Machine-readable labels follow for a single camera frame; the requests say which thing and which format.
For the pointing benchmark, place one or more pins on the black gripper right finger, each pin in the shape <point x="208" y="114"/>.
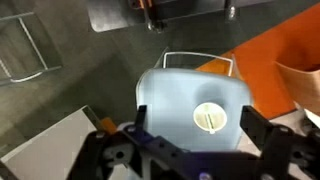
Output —
<point x="251" y="121"/>

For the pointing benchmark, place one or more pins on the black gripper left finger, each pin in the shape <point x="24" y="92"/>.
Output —
<point x="141" y="116"/>

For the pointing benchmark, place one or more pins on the cream white bowl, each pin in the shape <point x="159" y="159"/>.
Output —
<point x="210" y="117"/>

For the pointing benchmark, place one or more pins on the small orange block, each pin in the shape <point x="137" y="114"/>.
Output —
<point x="108" y="125"/>

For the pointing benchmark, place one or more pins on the brown paper bag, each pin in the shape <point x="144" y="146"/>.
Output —
<point x="300" y="86"/>

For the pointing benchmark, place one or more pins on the orange floor mat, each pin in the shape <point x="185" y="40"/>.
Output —
<point x="266" y="63"/>

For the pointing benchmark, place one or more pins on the white flat board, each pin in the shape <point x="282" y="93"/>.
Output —
<point x="46" y="150"/>

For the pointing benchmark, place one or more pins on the grey metal plate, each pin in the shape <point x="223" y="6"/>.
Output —
<point x="110" y="15"/>

